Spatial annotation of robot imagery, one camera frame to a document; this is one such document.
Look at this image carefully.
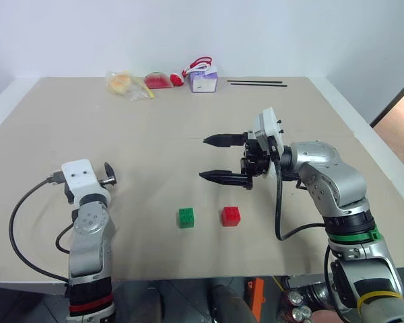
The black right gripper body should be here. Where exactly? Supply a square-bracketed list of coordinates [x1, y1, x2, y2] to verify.
[239, 131, 279, 179]

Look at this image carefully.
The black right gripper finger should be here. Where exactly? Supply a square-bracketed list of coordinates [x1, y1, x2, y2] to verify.
[203, 133, 248, 149]
[199, 170, 255, 190]

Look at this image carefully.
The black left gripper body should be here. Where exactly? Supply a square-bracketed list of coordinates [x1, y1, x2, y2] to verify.
[63, 183, 76, 205]

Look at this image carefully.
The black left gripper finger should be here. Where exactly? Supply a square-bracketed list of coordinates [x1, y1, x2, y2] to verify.
[103, 162, 118, 186]

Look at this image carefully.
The red toy cube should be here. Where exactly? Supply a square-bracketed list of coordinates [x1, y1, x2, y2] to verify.
[221, 205, 241, 227]

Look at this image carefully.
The beige table cover sheet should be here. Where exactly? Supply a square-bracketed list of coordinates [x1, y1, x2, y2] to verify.
[0, 76, 404, 283]

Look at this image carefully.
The green toy cube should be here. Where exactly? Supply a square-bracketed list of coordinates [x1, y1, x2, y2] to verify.
[177, 207, 196, 229]

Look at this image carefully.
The purple and white box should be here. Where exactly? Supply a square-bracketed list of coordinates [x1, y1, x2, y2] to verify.
[187, 65, 219, 94]

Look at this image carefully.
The black chopstick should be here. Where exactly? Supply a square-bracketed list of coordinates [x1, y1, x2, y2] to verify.
[226, 79, 283, 84]
[230, 82, 288, 87]

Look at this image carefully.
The bread in clear plastic bag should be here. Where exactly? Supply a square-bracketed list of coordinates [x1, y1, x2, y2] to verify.
[106, 69, 156, 102]

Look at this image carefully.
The toy watermelon slice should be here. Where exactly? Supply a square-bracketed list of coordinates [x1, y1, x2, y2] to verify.
[143, 71, 175, 89]

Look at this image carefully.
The brown wooden door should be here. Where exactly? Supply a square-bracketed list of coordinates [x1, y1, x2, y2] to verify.
[370, 72, 404, 166]

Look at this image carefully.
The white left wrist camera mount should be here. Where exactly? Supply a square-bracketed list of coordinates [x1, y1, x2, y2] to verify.
[61, 159, 112, 205]

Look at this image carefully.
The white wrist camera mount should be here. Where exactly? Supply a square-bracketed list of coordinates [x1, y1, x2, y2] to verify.
[253, 107, 284, 178]
[61, 159, 112, 205]

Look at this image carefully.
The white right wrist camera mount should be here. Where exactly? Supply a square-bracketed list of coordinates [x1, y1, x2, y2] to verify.
[253, 107, 284, 178]

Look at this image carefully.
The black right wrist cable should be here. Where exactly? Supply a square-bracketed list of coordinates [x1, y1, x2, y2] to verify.
[271, 144, 326, 242]

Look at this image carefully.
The short black left arm cable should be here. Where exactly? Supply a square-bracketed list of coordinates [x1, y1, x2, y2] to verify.
[55, 223, 75, 254]

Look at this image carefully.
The long black left arm cable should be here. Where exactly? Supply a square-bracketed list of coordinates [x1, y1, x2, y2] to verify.
[9, 170, 71, 284]

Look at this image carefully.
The red and white cord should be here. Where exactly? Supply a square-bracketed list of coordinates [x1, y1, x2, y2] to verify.
[181, 57, 213, 77]

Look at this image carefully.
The orange plastic bracket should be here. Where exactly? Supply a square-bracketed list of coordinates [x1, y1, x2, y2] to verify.
[247, 277, 265, 319]

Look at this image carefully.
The black right upper arm cable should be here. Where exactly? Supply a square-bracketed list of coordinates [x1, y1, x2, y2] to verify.
[324, 244, 349, 323]

